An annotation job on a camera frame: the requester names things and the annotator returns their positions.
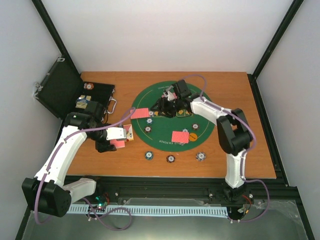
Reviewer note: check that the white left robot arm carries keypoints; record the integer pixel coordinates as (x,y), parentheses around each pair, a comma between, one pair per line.
(47,192)

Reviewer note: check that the orange big blind button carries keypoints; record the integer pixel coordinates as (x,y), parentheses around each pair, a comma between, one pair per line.
(192,137)

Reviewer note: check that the purple white chip stack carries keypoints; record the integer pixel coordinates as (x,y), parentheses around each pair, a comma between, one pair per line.
(200,156)

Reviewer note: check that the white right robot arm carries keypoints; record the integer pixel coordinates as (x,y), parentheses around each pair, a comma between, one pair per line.
(234,133)

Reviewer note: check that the light blue cable duct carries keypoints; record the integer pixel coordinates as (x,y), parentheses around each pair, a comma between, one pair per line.
(153,211)

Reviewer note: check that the yellow playing card box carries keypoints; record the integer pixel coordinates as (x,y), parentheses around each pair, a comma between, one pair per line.
(129,132)

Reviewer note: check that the brown chips in case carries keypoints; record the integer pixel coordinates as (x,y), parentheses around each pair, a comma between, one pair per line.
(88,86)

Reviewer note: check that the silver case handle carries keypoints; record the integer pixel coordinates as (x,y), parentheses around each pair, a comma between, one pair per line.
(112,105)

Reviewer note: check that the blue 50 chip stack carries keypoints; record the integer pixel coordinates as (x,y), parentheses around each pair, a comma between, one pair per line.
(149,155)

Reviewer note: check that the red playing card deck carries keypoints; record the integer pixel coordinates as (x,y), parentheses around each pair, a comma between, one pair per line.
(118,143)

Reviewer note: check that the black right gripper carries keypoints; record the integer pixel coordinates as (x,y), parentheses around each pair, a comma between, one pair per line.
(162,106)

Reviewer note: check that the round green poker mat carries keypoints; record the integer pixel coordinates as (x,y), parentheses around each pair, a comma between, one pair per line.
(162,127)

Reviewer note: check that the black aluminium frame rail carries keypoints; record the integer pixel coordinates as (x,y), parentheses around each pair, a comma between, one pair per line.
(209,190)

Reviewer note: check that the red card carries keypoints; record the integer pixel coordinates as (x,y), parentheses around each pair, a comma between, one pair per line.
(181,137)

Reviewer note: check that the black poker chip case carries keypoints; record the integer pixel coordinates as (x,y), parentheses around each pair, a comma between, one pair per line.
(61,87)

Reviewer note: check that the blue chips in case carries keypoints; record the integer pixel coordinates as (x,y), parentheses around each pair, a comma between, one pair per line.
(82,101)

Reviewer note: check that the brown 100 chip stack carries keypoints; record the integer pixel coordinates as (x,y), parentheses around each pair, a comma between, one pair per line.
(170,158)

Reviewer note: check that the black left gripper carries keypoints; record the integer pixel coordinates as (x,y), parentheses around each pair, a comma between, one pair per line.
(105,147)

